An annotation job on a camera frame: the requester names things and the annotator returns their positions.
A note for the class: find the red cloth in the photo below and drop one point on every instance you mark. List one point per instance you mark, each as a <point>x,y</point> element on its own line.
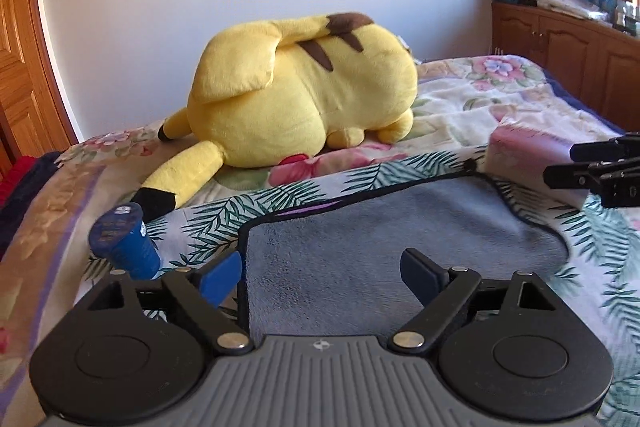
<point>15,179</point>

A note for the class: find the yellow plush toy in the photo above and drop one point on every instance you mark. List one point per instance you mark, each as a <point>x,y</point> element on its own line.
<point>300,97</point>

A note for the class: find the white plastic bag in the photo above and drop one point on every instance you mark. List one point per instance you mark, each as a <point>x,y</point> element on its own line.
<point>567,3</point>

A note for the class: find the dark navy cloth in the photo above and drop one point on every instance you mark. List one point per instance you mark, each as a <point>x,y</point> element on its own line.
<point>25,212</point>

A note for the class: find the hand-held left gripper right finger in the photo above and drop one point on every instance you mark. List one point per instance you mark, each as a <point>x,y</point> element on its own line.
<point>418,272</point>

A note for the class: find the leaf print bed sheet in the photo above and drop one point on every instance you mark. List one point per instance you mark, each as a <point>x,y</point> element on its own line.
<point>607,267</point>

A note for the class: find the pink folded cloth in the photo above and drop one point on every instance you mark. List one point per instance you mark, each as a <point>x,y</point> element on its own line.
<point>530,147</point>

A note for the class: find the floral blanket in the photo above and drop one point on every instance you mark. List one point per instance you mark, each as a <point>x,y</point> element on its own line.
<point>45,257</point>

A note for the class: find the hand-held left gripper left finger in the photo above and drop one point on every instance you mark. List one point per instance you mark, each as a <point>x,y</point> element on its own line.
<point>221,278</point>

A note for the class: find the wooden door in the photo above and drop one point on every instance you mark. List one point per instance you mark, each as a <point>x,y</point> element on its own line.
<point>25,72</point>

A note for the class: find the blue plastic cup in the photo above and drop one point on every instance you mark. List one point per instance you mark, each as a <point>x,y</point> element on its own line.
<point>124,243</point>

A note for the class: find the wooden cabinet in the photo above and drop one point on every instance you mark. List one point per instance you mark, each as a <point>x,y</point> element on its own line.
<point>575,52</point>

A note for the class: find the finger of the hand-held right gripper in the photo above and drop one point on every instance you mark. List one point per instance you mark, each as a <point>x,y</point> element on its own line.
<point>590,181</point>
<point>602,150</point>

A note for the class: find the grey towel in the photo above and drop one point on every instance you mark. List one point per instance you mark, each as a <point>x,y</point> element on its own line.
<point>350,247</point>

